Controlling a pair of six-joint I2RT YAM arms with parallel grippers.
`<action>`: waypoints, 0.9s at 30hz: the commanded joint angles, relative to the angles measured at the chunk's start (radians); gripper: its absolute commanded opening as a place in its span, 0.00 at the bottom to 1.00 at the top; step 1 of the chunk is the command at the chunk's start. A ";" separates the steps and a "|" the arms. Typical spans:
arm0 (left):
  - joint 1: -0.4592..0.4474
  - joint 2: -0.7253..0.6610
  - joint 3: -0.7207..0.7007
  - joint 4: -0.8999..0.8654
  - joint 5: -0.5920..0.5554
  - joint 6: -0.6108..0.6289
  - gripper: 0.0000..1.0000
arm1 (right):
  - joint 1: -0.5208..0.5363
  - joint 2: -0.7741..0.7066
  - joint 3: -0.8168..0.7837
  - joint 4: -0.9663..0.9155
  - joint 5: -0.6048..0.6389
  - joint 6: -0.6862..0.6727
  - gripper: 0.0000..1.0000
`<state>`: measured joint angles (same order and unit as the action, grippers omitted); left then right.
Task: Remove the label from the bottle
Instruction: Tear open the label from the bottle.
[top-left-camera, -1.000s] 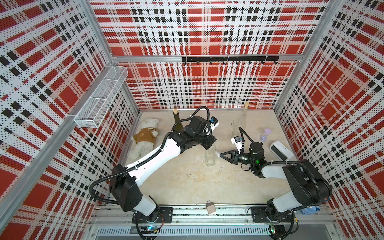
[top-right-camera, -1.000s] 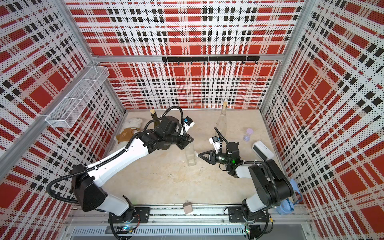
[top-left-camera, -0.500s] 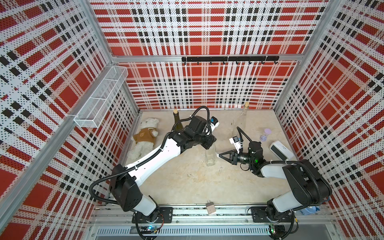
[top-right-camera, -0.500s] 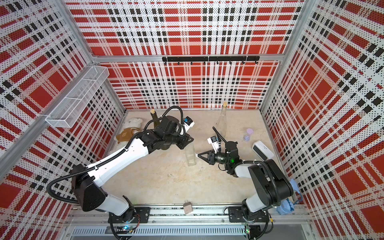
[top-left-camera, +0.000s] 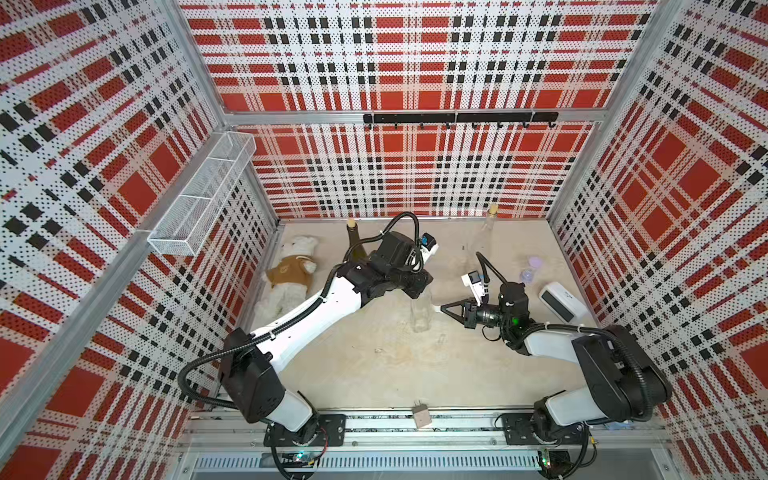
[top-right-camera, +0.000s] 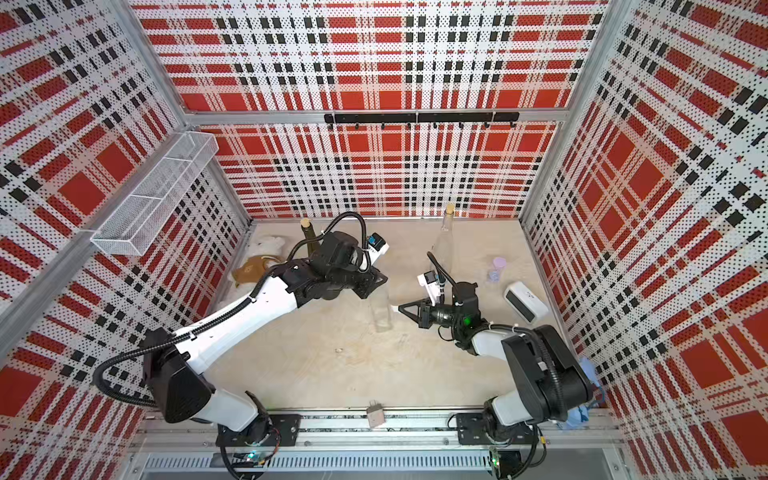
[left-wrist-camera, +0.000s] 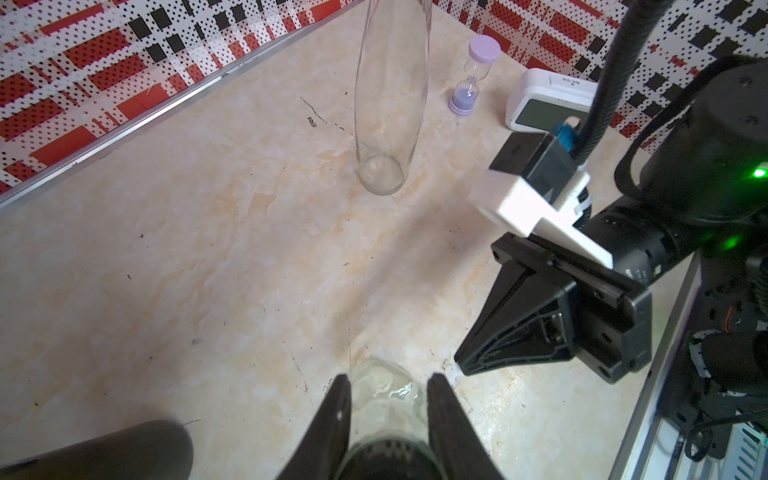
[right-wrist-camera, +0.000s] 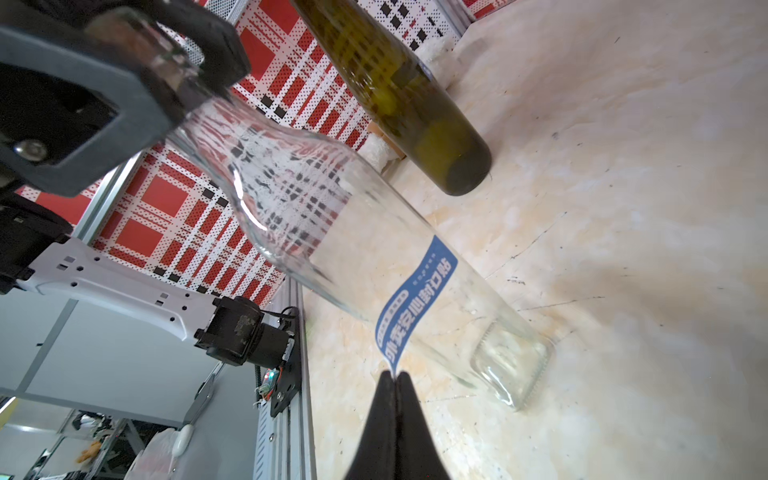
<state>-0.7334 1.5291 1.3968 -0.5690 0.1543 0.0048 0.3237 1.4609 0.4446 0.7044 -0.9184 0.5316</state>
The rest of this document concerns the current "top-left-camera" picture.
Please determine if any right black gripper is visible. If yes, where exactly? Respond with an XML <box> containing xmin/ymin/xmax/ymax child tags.
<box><xmin>439</xmin><ymin>298</ymin><xmax>509</xmax><ymax>331</ymax></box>

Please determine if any small clear black-capped bottle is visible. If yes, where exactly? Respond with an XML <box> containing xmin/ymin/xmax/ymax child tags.
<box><xmin>411</xmin><ymin>288</ymin><xmax>433</xmax><ymax>333</ymax></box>

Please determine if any dark green wine bottle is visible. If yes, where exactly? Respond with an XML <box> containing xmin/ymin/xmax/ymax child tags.
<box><xmin>346</xmin><ymin>218</ymin><xmax>368</xmax><ymax>261</ymax></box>

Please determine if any tall clear corked bottle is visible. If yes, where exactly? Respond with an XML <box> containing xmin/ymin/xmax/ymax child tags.
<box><xmin>464</xmin><ymin>203</ymin><xmax>499</xmax><ymax>273</ymax></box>

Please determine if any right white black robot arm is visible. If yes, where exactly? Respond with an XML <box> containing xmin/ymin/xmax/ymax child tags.
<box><xmin>439</xmin><ymin>282</ymin><xmax>673</xmax><ymax>444</ymax></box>

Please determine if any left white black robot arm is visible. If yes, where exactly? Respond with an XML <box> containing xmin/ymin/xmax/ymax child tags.
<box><xmin>218</xmin><ymin>231</ymin><xmax>439</xmax><ymax>432</ymax></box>

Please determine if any purple sand timer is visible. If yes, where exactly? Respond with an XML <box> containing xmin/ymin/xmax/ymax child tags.
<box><xmin>520</xmin><ymin>256</ymin><xmax>543</xmax><ymax>285</ymax></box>

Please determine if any small beige plug adapter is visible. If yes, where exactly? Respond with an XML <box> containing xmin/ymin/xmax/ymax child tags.
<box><xmin>411</xmin><ymin>403</ymin><xmax>433</xmax><ymax>429</ymax></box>

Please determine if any white teddy bear brown shirt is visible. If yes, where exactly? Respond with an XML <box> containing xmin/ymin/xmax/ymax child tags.
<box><xmin>255</xmin><ymin>235</ymin><xmax>319</xmax><ymax>322</ymax></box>

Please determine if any white rectangular device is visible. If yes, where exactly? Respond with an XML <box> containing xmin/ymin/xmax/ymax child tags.
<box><xmin>539</xmin><ymin>282</ymin><xmax>590</xmax><ymax>323</ymax></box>

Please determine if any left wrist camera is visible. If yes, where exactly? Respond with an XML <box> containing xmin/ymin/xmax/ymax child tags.
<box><xmin>419</xmin><ymin>233</ymin><xmax>439</xmax><ymax>263</ymax></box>

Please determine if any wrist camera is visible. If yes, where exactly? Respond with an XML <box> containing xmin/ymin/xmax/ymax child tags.
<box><xmin>419</xmin><ymin>233</ymin><xmax>439</xmax><ymax>263</ymax></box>
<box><xmin>461</xmin><ymin>270</ymin><xmax>489</xmax><ymax>306</ymax></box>

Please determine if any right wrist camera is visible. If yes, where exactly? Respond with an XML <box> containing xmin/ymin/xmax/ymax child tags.
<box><xmin>461</xmin><ymin>270</ymin><xmax>489</xmax><ymax>306</ymax></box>

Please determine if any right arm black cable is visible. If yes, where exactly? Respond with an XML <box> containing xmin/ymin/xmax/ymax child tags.
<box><xmin>475</xmin><ymin>251</ymin><xmax>652</xmax><ymax>421</ymax></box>

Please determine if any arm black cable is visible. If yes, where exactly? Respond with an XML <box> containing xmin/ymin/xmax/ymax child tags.
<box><xmin>177</xmin><ymin>211</ymin><xmax>421</xmax><ymax>410</ymax></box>
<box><xmin>475</xmin><ymin>251</ymin><xmax>652</xmax><ymax>421</ymax></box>

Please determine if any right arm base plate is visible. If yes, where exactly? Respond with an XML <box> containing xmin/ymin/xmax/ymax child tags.
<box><xmin>494</xmin><ymin>411</ymin><xmax>589</xmax><ymax>447</ymax></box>

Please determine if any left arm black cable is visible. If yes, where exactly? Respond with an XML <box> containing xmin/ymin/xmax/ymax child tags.
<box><xmin>177</xmin><ymin>211</ymin><xmax>421</xmax><ymax>410</ymax></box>

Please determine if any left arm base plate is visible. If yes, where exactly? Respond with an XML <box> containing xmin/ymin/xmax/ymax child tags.
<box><xmin>264</xmin><ymin>414</ymin><xmax>347</xmax><ymax>447</ymax></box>

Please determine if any black wall hook rail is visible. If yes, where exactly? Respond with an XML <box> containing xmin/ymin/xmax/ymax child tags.
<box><xmin>363</xmin><ymin>111</ymin><xmax>560</xmax><ymax>126</ymax></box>

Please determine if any white wire mesh basket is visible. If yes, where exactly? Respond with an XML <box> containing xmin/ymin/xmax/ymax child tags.
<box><xmin>148</xmin><ymin>132</ymin><xmax>255</xmax><ymax>257</ymax></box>

